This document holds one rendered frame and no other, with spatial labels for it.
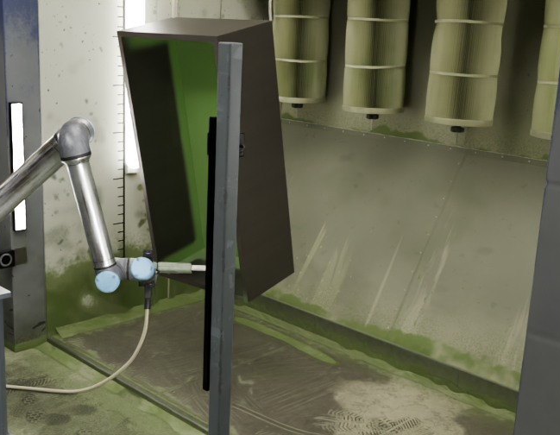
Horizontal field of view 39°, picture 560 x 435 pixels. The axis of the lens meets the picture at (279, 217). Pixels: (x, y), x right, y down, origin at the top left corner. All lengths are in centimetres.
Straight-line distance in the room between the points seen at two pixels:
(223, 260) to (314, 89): 248
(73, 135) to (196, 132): 103
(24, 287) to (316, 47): 205
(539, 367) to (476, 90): 201
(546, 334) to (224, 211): 92
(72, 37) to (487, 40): 200
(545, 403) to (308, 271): 253
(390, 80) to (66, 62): 165
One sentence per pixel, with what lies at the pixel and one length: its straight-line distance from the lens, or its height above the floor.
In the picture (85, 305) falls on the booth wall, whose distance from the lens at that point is 447.
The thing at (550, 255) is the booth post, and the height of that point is 118.
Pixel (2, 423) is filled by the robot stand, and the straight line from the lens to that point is 347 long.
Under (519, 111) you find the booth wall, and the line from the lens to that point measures 418.
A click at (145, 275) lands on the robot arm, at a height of 68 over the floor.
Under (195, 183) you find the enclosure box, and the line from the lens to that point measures 409.
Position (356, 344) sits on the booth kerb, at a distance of 422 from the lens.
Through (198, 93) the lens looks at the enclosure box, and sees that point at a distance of 388.
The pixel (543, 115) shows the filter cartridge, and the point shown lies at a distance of 369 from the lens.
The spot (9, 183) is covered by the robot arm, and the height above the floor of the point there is 104.
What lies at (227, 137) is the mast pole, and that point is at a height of 138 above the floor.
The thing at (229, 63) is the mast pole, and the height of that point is 159.
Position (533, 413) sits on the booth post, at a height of 76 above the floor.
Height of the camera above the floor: 170
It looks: 14 degrees down
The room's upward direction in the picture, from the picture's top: 3 degrees clockwise
